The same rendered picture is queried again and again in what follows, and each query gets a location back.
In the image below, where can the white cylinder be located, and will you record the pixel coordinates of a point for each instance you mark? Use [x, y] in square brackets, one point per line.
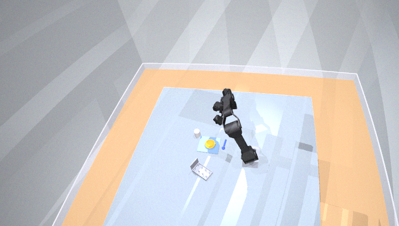
[197, 133]

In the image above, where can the yellow plate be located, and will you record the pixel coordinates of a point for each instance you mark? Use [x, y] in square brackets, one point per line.
[210, 143]

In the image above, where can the light blue square mat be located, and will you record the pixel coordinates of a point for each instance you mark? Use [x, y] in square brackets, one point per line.
[202, 148]

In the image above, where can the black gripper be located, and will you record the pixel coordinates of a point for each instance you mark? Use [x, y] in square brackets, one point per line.
[218, 119]

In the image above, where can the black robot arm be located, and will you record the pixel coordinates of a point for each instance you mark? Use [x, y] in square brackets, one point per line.
[233, 129]

